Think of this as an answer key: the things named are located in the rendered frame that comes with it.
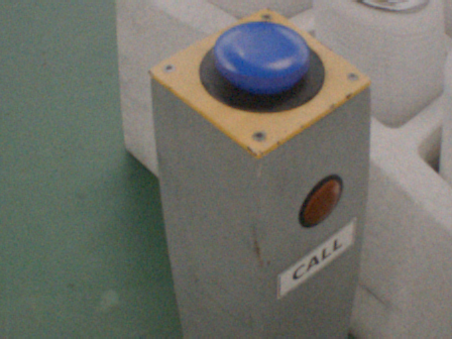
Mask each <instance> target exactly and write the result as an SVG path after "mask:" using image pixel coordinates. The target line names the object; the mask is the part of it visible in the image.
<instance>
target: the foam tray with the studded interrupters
mask: <svg viewBox="0 0 452 339"><path fill-rule="evenodd" d="M116 6H117V8H116V12H117V15H116V17H117V28H118V30H117V35H118V38H117V41H118V53H119V54H118V59H119V72H120V75H119V78H120V85H121V87H120V91H121V99H122V101H121V106H122V113H123V127H124V135H125V142H126V149H127V150H128V151H129V152H130V153H132V154H133V155H134V156H135V157H136V158H137V160H139V161H140V162H141V163H142V164H143V165H144V166H145V167H147V168H148V169H149V170H150V171H151V172H153V173H154V174H155V175H156V176H157V177H159V172H158V163H157V153H156V144H155V135H154V126H153V125H154V117H153V108H152V99H151V97H152V91H151V83H150V79H151V76H150V75H149V73H148V71H149V70H150V69H151V68H153V67H154V66H156V65H158V64H159V63H161V62H162V61H164V60H165V59H167V58H169V57H171V56H173V55H175V54H177V53H179V52H181V51H182V50H185V49H187V48H188V47H190V46H192V45H194V44H195V43H197V42H199V41H200V40H202V39H204V38H206V37H207V36H211V35H212V34H214V33H216V32H217V31H219V30H221V29H224V28H226V27H228V26H229V25H231V24H233V23H236V22H238V21H239V20H238V19H237V18H234V17H232V16H231V15H229V14H228V13H225V12H224V11H222V10H221V9H218V8H217V7H215V6H214V5H211V3H209V2H207V1H205V0H117V1H116ZM289 21H291V22H292V23H293V24H295V25H296V26H298V27H299V28H301V29H302V30H304V31H305V32H306V33H308V34H310V35H311V36H313V37H314V38H316V36H315V25H314V15H313V8H311V9H309V10H307V11H305V12H302V13H301V14H299V15H296V16H294V17H292V18H290V19H289ZM443 97H444V93H442V94H441V95H440V96H438V97H437V98H436V99H435V100H434V101H433V102H432V103H430V104H429V105H428V106H426V107H425V108H424V109H423V110H421V111H420V112H419V113H418V114H417V115H415V116H414V117H413V118H412V119H411V120H409V121H408V122H407V123H406V124H405V125H403V126H401V127H400V128H398V129H389V128H388V127H386V126H385V125H383V124H381V122H379V121H378V120H377V119H375V117H373V116H372V115H371V137H370V141H371V152H370V168H369V184H368V200H367V214H366V217H365V231H364V238H363V246H362V254H361V261H360V267H359V275H358V279H357V288H356V290H355V299H354V303H353V309H352V316H351V319H350V326H349V329H348V332H349V333H351V334H352V335H353V336H354V337H356V338H357V339H452V188H451V186H450V185H449V184H448V183H447V182H445V181H444V180H443V179H442V177H440V175H438V174H439V167H440V154H441V141H442V128H443V123H442V122H443V110H444V107H443V104H444V99H443Z"/></svg>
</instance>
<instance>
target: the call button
mask: <svg viewBox="0 0 452 339"><path fill-rule="evenodd" d="M214 53H215V63H216V66H217V68H218V70H219V71H220V72H221V74H222V75H223V76H224V77H226V78H227V79H228V80H229V81H230V82H231V83H232V84H233V85H235V86H237V87H239V88H240V89H242V90H245V91H248V92H252V93H261V94H267V93H270V94H275V93H279V92H282V91H285V90H287V89H289V88H290V87H292V86H293V85H294V84H296V83H297V82H298V81H299V80H300V79H301V78H302V77H303V75H304V74H306V72H307V71H308V69H309V52H308V45H307V42H306V40H305V38H304V37H303V36H301V35H300V34H299V33H298V32H297V31H295V30H293V29H292V28H289V27H287V26H284V25H281V24H277V23H271V22H261V21H255V22H249V23H245V24H239V25H236V26H234V27H232V28H230V29H227V30H226V31H225V32H224V33H223V34H222V35H220V36H219V37H218V39H217V41H216V43H215V46H214Z"/></svg>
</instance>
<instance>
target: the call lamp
mask: <svg viewBox="0 0 452 339"><path fill-rule="evenodd" d="M340 189H341V187H340V183H339V182H338V181H337V180H329V181H328V182H326V184H324V185H323V186H321V187H320V188H319V189H318V190H317V191H316V192H315V193H314V194H313V196H312V197H311V199H310V200H309V203H308V205H307V207H306V210H305V214H304V221H305V222H306V223H307V224H315V223H318V222H320V221H322V219H324V218H325V217H326V216H328V215H329V214H330V213H331V211H332V210H333V209H334V207H335V206H336V204H337V202H338V200H339V197H340Z"/></svg>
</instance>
